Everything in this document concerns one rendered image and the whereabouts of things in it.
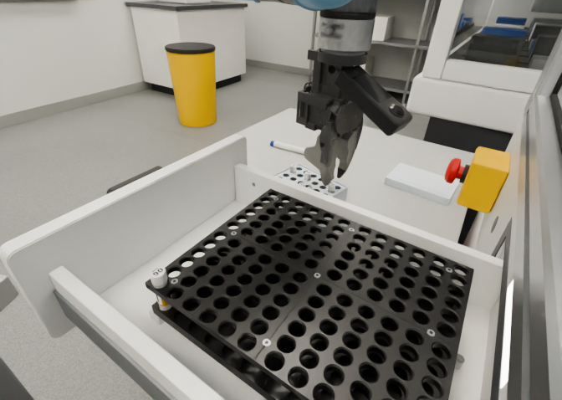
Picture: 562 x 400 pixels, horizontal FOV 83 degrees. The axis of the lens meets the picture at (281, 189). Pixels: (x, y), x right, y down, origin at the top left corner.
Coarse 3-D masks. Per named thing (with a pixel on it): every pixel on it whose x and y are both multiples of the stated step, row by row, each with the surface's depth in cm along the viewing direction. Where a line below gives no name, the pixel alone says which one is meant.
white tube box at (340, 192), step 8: (288, 168) 64; (296, 168) 65; (304, 168) 64; (280, 176) 62; (288, 176) 63; (296, 176) 62; (312, 176) 63; (312, 184) 59; (320, 184) 60; (328, 184) 61; (336, 184) 60; (328, 192) 57; (336, 192) 57; (344, 192) 58; (344, 200) 60
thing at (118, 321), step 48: (240, 192) 46; (288, 192) 41; (192, 240) 40; (384, 240) 36; (432, 240) 32; (144, 288) 33; (480, 288) 32; (96, 336) 26; (144, 336) 23; (480, 336) 30; (144, 384) 24; (192, 384) 20; (240, 384) 26; (480, 384) 26
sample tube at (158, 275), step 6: (156, 270) 25; (162, 270) 25; (150, 276) 25; (156, 276) 25; (162, 276) 25; (156, 282) 25; (162, 282) 25; (156, 288) 26; (162, 300) 26; (162, 306) 27; (168, 306) 27
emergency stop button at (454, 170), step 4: (452, 160) 48; (456, 160) 48; (460, 160) 48; (448, 164) 49; (452, 164) 47; (456, 164) 47; (460, 164) 48; (448, 168) 48; (452, 168) 47; (456, 168) 47; (460, 168) 48; (448, 172) 48; (452, 172) 47; (456, 172) 47; (460, 172) 48; (448, 176) 48; (452, 176) 47; (456, 176) 48; (460, 176) 48; (448, 180) 48; (452, 180) 48
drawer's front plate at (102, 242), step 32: (192, 160) 38; (224, 160) 42; (128, 192) 32; (160, 192) 35; (192, 192) 39; (224, 192) 44; (64, 224) 27; (96, 224) 29; (128, 224) 32; (160, 224) 36; (192, 224) 41; (0, 256) 25; (32, 256) 26; (64, 256) 28; (96, 256) 31; (128, 256) 34; (32, 288) 26; (96, 288) 32; (64, 320) 30
